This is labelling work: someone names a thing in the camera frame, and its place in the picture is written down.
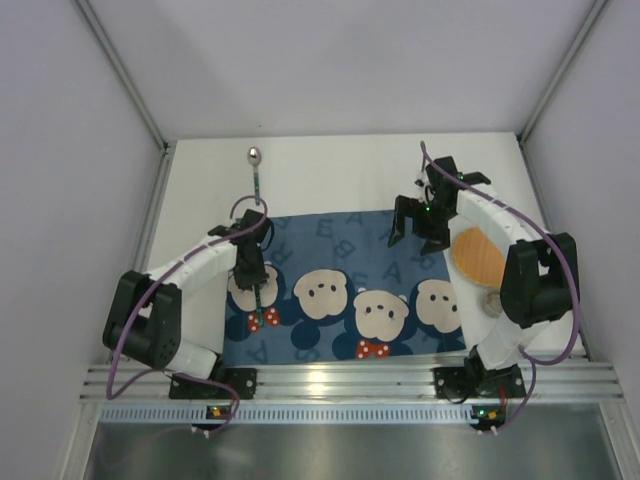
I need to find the metal fork patterned handle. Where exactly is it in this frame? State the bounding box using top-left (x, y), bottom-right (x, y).
top-left (254, 285), bottom-right (264, 328)

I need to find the round wooden plate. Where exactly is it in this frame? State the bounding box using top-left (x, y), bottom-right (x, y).
top-left (452, 227), bottom-right (505, 289)

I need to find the blue cartoon placemat cloth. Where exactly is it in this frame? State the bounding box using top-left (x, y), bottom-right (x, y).
top-left (223, 211), bottom-right (465, 366)

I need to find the metal spoon patterned handle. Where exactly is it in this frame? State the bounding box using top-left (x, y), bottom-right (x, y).
top-left (247, 146), bottom-right (262, 205)

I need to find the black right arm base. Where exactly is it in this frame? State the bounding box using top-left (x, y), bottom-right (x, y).
top-left (433, 347), bottom-right (526, 404)

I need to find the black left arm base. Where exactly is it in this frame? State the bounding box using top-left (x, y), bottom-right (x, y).
top-left (169, 364), bottom-right (258, 400)

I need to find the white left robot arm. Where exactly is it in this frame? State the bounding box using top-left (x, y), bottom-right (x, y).
top-left (102, 209), bottom-right (273, 379)

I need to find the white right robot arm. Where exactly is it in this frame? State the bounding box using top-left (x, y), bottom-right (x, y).
top-left (388, 156), bottom-right (579, 387)

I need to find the small clear glass cup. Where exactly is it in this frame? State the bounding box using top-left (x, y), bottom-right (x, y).
top-left (481, 291), bottom-right (503, 318)

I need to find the slotted grey cable duct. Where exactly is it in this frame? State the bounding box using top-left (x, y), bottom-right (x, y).
top-left (99, 403), bottom-right (506, 425)

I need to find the aluminium mounting rail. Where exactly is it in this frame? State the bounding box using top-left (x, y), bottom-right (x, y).
top-left (79, 352), bottom-right (624, 401)

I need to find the right aluminium frame post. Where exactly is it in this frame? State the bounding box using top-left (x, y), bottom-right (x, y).
top-left (516, 0), bottom-right (611, 146)

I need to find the aluminium frame post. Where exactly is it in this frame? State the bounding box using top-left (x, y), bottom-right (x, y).
top-left (516, 0), bottom-right (611, 146)
top-left (71, 0), bottom-right (168, 152)

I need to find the left aluminium frame post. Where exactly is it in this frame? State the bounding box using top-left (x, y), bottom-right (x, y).
top-left (71, 0), bottom-right (168, 152)

